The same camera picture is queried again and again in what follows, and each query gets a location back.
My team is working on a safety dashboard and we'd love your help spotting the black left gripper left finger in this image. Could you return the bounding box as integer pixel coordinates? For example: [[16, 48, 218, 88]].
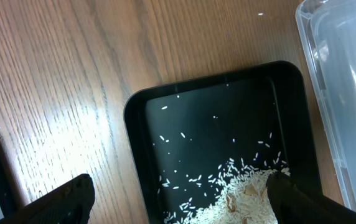
[[0, 174, 95, 224]]

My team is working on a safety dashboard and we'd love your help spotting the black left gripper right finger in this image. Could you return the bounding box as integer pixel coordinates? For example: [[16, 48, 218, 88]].
[[266, 172, 356, 224]]

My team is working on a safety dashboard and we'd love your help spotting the pile of rice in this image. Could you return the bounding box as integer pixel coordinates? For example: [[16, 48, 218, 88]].
[[151, 83, 291, 224]]

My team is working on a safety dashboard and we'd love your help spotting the black waste tray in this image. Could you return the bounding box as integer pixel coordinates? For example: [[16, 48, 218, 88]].
[[124, 61, 322, 223]]

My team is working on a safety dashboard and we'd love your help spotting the clear plastic bin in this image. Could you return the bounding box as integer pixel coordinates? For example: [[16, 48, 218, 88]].
[[296, 0, 356, 212]]

